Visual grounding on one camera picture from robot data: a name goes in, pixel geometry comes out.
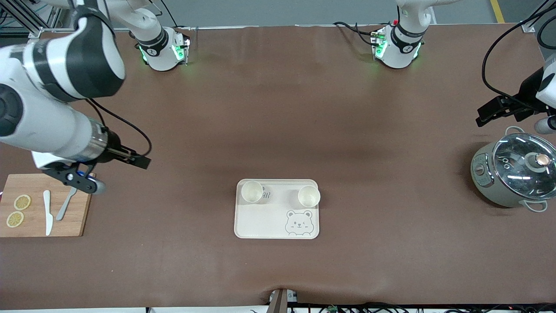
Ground grey-green electric pot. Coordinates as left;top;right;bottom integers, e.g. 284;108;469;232
471;126;556;213

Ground white plastic knife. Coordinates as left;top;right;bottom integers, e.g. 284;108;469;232
43;190;54;236

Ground white IKEA cup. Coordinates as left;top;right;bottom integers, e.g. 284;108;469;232
241;181;264;203
298;186;321;208

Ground grey plastic knife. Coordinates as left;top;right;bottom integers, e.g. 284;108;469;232
56;187;79;221

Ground black hanging cable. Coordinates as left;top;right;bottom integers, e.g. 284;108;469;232
537;26;556;50

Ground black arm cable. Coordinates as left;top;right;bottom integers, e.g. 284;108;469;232
86;98;152;158
481;3;556;101

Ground metal table edge bracket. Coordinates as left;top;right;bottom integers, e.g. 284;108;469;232
268;288;298;313

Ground black left base cables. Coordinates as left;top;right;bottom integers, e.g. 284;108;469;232
333;21;383;47

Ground bamboo cutting board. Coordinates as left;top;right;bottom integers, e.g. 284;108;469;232
0;174;96;237

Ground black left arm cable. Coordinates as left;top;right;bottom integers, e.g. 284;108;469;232
481;3;556;101

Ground aluminium frame post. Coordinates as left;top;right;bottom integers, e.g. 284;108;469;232
520;0;556;33
0;0;66;44

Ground glass pot lid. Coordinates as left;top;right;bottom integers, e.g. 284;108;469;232
492;133;556;200

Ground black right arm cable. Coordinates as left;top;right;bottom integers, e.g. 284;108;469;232
86;98;152;158

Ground black right base cable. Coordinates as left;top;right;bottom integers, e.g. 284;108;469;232
163;0;192;30

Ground white bear print tray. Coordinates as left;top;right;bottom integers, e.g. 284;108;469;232
234;179;320;240

